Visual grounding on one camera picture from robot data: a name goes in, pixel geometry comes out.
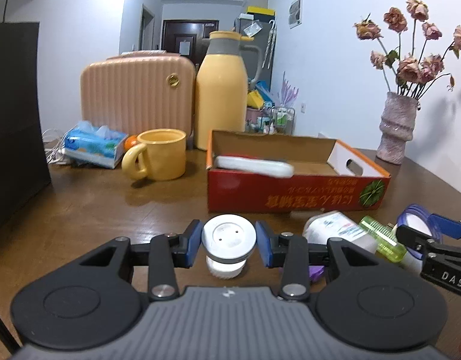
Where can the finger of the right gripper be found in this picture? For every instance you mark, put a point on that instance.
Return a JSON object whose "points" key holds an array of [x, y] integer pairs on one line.
{"points": [[446, 226], [416, 241]]}

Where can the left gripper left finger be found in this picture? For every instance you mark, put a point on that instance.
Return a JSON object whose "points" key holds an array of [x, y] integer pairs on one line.
{"points": [[162, 255]]}

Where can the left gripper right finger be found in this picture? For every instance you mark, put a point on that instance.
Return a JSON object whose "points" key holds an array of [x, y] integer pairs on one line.
{"points": [[294, 255]]}

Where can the green transparent bottle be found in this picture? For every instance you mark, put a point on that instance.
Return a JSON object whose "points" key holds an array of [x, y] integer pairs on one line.
{"points": [[387, 243]]}

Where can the white cotton swab box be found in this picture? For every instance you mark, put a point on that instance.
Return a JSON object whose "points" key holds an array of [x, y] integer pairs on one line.
{"points": [[320, 228]]}

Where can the white round jar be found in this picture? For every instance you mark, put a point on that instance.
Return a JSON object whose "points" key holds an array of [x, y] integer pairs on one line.
{"points": [[228, 241]]}

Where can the red white lint brush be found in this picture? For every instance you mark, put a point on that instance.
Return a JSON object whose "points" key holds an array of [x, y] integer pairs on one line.
{"points": [[262, 167]]}

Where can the open cardboard box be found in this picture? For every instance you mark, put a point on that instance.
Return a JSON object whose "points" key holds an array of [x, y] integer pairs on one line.
{"points": [[329, 175]]}

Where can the yellow ceramic mug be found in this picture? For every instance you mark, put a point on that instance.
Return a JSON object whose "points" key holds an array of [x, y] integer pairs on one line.
{"points": [[159, 155]]}

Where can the pink textured vase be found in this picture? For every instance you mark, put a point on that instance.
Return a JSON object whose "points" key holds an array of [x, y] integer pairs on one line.
{"points": [[397, 127]]}

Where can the orange fruit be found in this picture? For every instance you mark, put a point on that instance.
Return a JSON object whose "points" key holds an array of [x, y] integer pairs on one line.
{"points": [[130, 142]]}

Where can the blue tissue pack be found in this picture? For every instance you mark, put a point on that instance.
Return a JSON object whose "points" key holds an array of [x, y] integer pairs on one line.
{"points": [[99, 146]]}

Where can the dried pink roses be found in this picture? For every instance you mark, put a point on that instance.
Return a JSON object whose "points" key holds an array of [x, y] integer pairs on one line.
{"points": [[414, 72]]}

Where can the pink ribbed suitcase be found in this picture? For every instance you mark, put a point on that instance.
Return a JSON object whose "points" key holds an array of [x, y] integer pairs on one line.
{"points": [[139, 91]]}

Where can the black monitor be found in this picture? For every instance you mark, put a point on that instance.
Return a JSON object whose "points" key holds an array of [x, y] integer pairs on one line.
{"points": [[23, 166]]}

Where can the yellow thermos jug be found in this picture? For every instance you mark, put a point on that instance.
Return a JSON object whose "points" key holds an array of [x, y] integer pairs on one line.
{"points": [[222, 85]]}

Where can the dark entrance door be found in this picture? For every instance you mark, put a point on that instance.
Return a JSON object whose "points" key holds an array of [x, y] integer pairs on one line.
{"points": [[189, 38]]}

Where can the white folded umbrella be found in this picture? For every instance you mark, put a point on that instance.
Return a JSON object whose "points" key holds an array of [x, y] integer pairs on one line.
{"points": [[269, 52]]}

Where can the grey refrigerator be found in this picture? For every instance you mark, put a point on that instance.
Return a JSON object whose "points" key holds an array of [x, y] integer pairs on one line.
{"points": [[262, 29]]}

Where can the yellow black box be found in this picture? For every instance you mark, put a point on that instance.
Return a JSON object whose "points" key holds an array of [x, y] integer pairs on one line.
{"points": [[260, 11]]}

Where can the metal wire trolley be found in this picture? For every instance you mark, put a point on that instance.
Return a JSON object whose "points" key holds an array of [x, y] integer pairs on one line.
{"points": [[270, 120]]}

